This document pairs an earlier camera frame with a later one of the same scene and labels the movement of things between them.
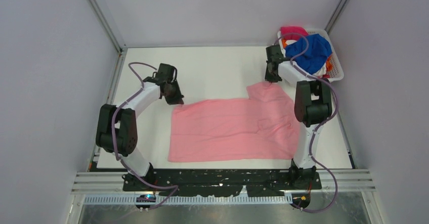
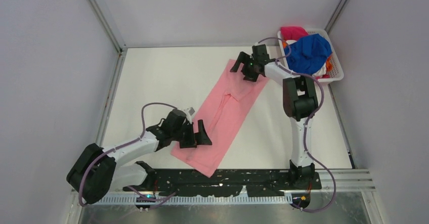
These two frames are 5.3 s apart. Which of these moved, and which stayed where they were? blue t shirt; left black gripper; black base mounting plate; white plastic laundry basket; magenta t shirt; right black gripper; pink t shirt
Moved: right black gripper; left black gripper; pink t shirt
Stayed: black base mounting plate; white plastic laundry basket; magenta t shirt; blue t shirt
